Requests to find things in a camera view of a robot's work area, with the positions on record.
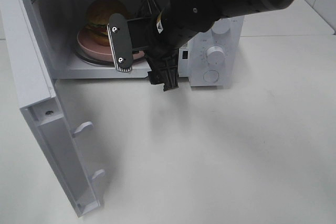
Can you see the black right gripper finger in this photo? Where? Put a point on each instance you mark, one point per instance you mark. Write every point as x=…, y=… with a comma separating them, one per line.
x=154, y=75
x=168, y=69

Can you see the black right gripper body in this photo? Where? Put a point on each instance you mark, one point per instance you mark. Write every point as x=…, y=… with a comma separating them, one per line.
x=154, y=35

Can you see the white round door button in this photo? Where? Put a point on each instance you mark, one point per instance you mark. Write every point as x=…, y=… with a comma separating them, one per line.
x=211, y=76

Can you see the white round knob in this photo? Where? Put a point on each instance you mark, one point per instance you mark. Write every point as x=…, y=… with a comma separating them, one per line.
x=221, y=26
x=215, y=55

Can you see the pink round plate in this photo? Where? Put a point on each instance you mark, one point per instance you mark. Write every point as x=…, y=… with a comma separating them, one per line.
x=93, y=49

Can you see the toy burger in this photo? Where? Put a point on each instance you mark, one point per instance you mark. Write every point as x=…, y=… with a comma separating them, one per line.
x=97, y=16

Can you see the white microwave door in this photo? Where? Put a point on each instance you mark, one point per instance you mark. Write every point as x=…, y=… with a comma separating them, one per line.
x=29, y=49

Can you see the white microwave oven body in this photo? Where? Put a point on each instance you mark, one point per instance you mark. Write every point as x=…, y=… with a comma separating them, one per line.
x=63, y=19

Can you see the glass microwave turntable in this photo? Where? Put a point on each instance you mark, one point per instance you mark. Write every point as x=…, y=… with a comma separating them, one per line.
x=86, y=58

